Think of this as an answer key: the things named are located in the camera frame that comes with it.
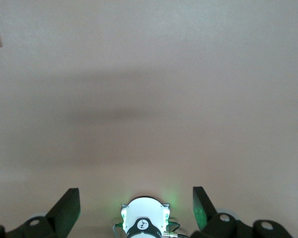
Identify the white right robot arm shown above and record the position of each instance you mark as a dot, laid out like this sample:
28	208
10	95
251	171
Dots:
145	210

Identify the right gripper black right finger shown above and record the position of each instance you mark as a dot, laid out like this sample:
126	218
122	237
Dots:
206	218

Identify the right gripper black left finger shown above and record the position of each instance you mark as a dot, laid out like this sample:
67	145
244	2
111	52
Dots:
64	213

